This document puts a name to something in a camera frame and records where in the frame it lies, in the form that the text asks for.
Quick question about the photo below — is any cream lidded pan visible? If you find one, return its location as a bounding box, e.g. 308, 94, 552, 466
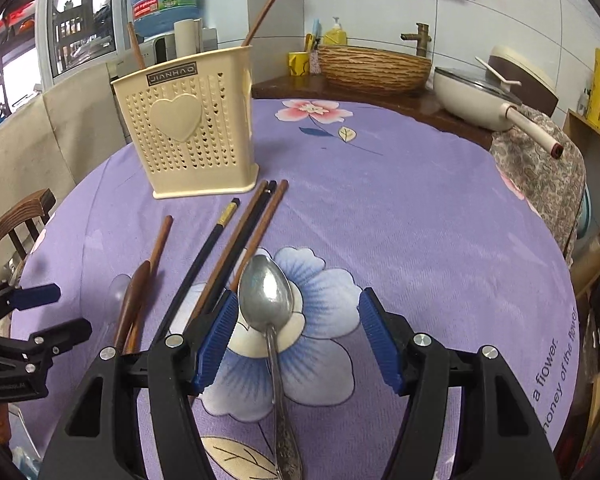
432, 65, 566, 158

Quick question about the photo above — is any wicker wash basin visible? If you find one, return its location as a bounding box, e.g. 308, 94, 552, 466
317, 45, 433, 96

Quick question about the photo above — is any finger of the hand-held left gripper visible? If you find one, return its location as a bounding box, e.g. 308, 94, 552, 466
0, 317, 94, 377
0, 282, 62, 329

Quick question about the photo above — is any wooden chair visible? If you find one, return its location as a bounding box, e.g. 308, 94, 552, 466
0, 189, 57, 261

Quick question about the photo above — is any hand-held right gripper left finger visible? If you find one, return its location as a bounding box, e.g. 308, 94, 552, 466
40, 289, 240, 480

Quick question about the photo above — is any yellow mug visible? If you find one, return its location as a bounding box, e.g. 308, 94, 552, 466
287, 51, 321, 77

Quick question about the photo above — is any cream perforated utensil holder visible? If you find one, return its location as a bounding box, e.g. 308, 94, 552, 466
111, 45, 261, 201

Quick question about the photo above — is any black chopstick gold band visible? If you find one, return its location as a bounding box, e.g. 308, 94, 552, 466
152, 197, 241, 346
202, 180, 278, 313

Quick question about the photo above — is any bronze faucet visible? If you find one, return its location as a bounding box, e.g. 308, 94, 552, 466
400, 22, 431, 58

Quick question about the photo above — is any floral patterned cloth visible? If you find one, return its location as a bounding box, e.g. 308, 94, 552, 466
490, 105, 587, 266

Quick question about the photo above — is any yellow soap bottle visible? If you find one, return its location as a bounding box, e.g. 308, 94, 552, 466
322, 16, 348, 47

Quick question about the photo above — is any metal spoon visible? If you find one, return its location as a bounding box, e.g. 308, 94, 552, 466
238, 254, 303, 480

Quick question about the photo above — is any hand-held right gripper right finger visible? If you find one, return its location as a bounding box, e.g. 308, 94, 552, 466
358, 287, 564, 480

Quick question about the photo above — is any window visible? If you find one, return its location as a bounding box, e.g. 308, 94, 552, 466
0, 0, 131, 141

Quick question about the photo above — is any grey water dispenser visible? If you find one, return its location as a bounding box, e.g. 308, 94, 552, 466
115, 27, 218, 68

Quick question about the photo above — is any purple floral tablecloth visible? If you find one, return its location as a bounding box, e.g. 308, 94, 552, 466
10, 97, 581, 480

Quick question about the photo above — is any dark wooden spoon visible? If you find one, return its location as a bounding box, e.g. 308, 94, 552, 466
124, 215, 174, 356
111, 260, 153, 348

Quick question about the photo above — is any dark wooden washstand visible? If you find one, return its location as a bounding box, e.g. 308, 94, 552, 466
252, 75, 496, 151

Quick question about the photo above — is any brown wooden chopstick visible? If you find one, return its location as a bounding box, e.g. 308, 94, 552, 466
126, 22, 147, 71
187, 181, 270, 323
242, 0, 287, 48
229, 180, 289, 292

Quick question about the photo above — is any cream brown rice cooker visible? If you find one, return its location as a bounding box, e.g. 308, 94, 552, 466
490, 45, 558, 111

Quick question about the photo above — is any light wooden shelf unit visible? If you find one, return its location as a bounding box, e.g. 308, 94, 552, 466
562, 110, 600, 301

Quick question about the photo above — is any beige cloth cover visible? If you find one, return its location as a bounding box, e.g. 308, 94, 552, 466
0, 57, 131, 281

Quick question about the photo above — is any white paper cup stack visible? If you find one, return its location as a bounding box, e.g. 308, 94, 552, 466
174, 18, 203, 56

